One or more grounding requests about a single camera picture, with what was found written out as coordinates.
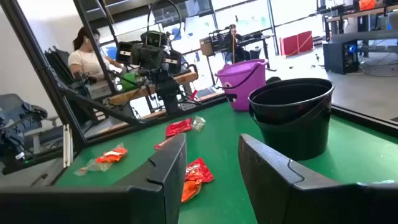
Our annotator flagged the red box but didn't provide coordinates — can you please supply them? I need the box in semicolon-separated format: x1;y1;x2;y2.
279;30;314;57

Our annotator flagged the orange candy packet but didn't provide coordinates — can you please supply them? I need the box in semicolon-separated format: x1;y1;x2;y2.
181;177;203;203
185;157;215;184

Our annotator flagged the white bracket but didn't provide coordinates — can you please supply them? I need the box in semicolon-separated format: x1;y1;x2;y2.
63;124;74;169

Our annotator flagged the wooden workbench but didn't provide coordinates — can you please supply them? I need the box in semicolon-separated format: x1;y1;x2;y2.
107;71;199;106

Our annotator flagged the black office chair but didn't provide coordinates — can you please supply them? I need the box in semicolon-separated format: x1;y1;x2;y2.
44;46;82;91

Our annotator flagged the orange object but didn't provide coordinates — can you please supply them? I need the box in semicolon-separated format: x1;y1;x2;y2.
358;0;377;11

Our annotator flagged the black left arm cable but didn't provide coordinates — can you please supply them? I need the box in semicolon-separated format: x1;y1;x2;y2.
147;0;183;41

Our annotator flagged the cardboard box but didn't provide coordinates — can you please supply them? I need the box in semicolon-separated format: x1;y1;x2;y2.
199;36;215;57

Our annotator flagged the black plastic bucket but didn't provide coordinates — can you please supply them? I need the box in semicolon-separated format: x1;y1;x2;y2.
248;77;336;161

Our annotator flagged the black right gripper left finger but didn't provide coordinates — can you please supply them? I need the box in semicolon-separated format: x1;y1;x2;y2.
116;133;187;224

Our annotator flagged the purple bucket with face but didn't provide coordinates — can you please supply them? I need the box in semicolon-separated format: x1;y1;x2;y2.
215;58;269;112

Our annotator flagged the wooden desk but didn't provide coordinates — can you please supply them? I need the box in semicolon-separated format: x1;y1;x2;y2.
325;4;398;58

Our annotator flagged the black plastic crate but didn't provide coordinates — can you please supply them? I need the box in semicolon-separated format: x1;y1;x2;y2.
208;29;234;53

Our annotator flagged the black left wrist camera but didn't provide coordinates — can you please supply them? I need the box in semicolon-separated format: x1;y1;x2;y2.
140;30;169;47

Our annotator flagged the green table mat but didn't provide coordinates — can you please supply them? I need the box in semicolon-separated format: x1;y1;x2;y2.
55;101;398;224

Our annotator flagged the black computer tower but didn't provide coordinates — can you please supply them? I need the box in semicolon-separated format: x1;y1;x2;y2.
322;40;361;75

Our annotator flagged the red candy packet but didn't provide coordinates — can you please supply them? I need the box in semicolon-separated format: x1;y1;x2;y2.
165;117;193;138
154;136;175;151

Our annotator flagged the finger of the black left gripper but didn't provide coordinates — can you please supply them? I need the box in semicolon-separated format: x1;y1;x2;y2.
116;41;134;65
164;49;183;75

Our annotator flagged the black desk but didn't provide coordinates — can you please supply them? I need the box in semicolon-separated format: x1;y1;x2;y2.
236;30;276;72

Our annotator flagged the person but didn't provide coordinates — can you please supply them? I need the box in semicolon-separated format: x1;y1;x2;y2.
67;26;125;83
228;24;249;63

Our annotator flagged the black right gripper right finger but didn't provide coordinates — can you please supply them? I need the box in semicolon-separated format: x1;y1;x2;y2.
238;133;341;224

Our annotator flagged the green object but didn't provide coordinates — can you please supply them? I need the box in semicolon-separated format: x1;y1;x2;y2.
119;72;146;93

